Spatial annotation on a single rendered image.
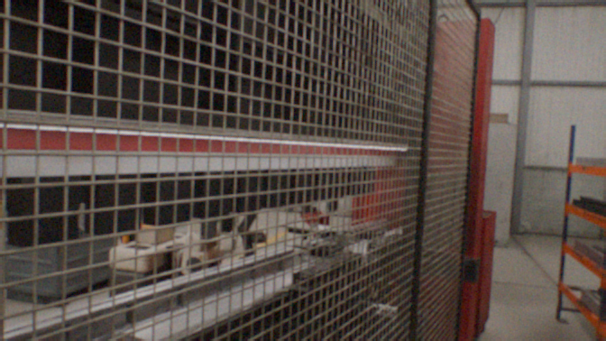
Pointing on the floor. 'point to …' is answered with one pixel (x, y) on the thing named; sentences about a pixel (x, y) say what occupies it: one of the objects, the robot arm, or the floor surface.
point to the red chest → (485, 271)
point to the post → (423, 170)
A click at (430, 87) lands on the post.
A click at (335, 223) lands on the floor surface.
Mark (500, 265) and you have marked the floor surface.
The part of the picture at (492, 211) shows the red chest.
